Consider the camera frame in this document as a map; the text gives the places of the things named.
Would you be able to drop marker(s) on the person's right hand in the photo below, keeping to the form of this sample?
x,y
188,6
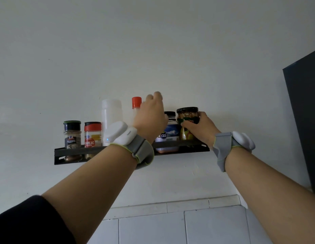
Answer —
x,y
202,129

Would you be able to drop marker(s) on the person's left hand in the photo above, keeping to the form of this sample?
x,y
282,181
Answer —
x,y
149,116

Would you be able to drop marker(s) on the person's left fingers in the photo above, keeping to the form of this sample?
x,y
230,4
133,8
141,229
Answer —
x,y
154,96

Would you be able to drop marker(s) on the person's right thumb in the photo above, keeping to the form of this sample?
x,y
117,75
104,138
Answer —
x,y
188,123

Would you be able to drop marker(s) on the glass pickle jar black lid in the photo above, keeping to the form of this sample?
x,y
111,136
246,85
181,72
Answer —
x,y
188,113

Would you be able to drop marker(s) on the person's left forearm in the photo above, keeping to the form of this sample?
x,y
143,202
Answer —
x,y
96,185

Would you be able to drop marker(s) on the person's right forearm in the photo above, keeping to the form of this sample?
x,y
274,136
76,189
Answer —
x,y
269,198

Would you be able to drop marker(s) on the orange-capped clear bottle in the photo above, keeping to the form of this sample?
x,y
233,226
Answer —
x,y
136,102

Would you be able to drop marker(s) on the blue-labelled jar black lid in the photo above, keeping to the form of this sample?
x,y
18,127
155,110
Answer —
x,y
170,132

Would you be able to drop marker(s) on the white wrist tracker grey band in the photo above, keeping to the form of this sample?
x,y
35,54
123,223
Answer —
x,y
223,147
137,147

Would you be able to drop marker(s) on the white plastic bottle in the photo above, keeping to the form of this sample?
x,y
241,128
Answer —
x,y
110,111

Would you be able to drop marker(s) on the red-lidded garlic powder jar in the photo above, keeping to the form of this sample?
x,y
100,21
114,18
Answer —
x,y
92,135

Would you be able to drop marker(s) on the dark-lidded spice jar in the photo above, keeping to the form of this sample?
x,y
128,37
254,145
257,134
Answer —
x,y
72,134

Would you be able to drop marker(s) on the dark grey cabinet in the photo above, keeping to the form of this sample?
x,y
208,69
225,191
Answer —
x,y
305,119

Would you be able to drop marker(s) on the black sleeve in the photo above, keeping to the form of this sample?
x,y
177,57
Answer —
x,y
27,223

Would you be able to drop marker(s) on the black metal wall shelf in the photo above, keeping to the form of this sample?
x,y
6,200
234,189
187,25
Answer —
x,y
78,152

